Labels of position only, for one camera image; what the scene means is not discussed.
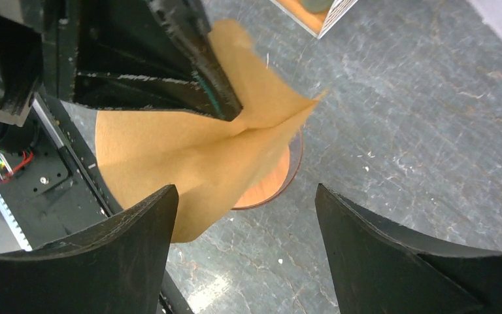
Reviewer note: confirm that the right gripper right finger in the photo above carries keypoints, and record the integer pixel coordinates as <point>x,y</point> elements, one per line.
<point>380,266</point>

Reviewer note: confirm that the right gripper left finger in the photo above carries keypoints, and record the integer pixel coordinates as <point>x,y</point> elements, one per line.
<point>114,266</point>

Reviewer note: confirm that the slotted cable duct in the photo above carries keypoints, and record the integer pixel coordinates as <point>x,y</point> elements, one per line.
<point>13,226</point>

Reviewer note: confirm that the clear plastic dripper cone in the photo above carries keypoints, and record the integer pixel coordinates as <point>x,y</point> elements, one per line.
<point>296,146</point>

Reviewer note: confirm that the round wooden dripper collar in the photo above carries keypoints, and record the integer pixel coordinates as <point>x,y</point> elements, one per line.
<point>268,186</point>

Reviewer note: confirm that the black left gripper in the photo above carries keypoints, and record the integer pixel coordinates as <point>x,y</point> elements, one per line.
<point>38,50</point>

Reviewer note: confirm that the brown paper coffee filter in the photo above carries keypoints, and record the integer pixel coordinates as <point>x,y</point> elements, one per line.
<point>211,162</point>

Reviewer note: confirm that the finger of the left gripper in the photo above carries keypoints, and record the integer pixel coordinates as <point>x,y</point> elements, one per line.
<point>150,56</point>

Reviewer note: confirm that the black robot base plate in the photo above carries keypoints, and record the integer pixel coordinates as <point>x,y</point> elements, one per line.
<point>60,191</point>

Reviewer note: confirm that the white wire shelf rack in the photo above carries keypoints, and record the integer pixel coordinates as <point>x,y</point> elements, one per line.
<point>316,23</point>

